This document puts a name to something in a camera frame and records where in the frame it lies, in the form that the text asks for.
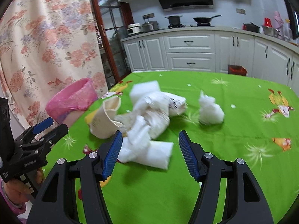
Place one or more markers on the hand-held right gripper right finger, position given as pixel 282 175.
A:
pixel 189 154

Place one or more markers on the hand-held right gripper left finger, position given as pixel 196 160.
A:
pixel 113 154

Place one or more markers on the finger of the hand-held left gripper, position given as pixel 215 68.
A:
pixel 58 131
pixel 43 124

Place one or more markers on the white foam sheet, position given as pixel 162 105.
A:
pixel 156 154

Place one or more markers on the white paper cup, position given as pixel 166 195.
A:
pixel 102 121

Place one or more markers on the bin with pink bag liner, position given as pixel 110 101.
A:
pixel 70 98

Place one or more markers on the white plastic wrap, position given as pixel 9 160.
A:
pixel 158 112

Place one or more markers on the white foam block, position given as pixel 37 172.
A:
pixel 144 89

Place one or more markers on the person's left forearm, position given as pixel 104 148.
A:
pixel 14 211

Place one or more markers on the person's left hand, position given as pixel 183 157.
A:
pixel 16 191

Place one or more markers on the green printed tablecloth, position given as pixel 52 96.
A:
pixel 222 133

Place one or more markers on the white crumpled tissue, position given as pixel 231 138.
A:
pixel 210 112

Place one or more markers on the floral curtain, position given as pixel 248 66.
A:
pixel 46 39

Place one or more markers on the white cabinet drawer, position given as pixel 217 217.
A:
pixel 190 63
pixel 189 43

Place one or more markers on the wooden glass door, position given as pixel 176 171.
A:
pixel 109 51

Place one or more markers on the red floor bin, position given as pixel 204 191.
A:
pixel 237 70

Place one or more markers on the white lower kitchen cabinets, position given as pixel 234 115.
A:
pixel 147 49

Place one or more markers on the white rice cooker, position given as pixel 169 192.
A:
pixel 134 29

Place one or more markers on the gas stove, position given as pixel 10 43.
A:
pixel 186 26

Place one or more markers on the silver rice cooker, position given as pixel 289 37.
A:
pixel 149 26

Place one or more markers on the black frying pan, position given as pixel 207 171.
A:
pixel 202 19

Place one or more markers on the black cooking pot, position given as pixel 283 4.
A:
pixel 174 19

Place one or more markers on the black casserole pot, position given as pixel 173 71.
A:
pixel 251 27

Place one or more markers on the steel bowl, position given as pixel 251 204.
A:
pixel 269 30

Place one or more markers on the red kettle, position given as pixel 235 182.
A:
pixel 268 22

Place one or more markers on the spray bottle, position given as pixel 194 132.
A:
pixel 287 29

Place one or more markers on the pink thermos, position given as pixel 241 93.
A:
pixel 278 21

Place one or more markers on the dark framed window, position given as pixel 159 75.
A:
pixel 294 16

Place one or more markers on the wall socket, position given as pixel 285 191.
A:
pixel 240 11
pixel 148 16

